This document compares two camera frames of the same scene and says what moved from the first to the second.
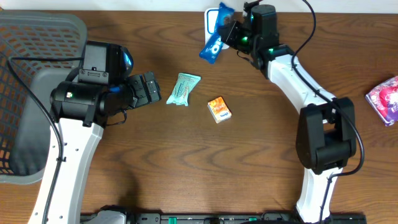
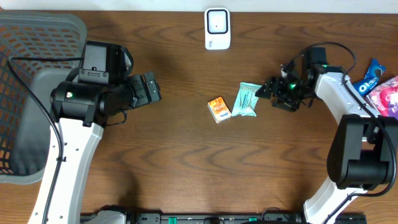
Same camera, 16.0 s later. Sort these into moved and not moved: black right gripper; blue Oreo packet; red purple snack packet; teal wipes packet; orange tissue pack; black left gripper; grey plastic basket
Moved: black right gripper; teal wipes packet; blue Oreo packet
Not moved: grey plastic basket; red purple snack packet; black left gripper; orange tissue pack
